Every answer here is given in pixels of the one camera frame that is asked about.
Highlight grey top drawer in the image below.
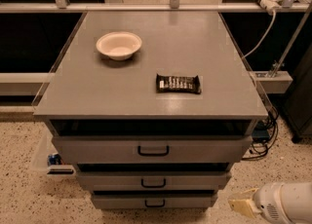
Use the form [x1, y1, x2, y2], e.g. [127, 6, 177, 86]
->
[53, 136, 252, 164]

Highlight grey bottom drawer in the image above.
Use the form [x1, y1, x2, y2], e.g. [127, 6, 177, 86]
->
[91, 192, 217, 209]

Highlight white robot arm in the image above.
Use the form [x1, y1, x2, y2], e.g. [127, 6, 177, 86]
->
[228, 182, 312, 224]

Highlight white power cable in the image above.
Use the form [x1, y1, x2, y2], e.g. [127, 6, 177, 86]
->
[241, 9, 277, 60]

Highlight metal frame rail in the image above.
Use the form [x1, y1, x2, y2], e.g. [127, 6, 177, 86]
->
[0, 2, 310, 14]

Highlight grey drawer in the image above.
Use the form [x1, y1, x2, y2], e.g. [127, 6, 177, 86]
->
[77, 171, 231, 191]
[53, 136, 252, 164]
[91, 192, 217, 209]

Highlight black floor cables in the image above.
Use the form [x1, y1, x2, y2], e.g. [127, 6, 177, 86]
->
[241, 105, 280, 162]

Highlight white paper bowl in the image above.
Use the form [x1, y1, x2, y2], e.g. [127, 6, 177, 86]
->
[96, 31, 142, 60]

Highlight blue can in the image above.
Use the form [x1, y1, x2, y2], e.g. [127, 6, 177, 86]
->
[47, 153, 62, 167]

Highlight dark cabinet at right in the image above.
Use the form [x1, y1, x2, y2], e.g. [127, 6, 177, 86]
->
[283, 44, 312, 143]

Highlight clear plastic bin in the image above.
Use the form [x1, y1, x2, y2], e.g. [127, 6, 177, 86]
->
[30, 131, 76, 179]

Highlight black snack bar wrapper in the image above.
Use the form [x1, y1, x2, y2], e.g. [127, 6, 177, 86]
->
[156, 74, 201, 94]

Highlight grey drawer cabinet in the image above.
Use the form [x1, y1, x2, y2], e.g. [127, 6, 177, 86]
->
[35, 12, 267, 196]

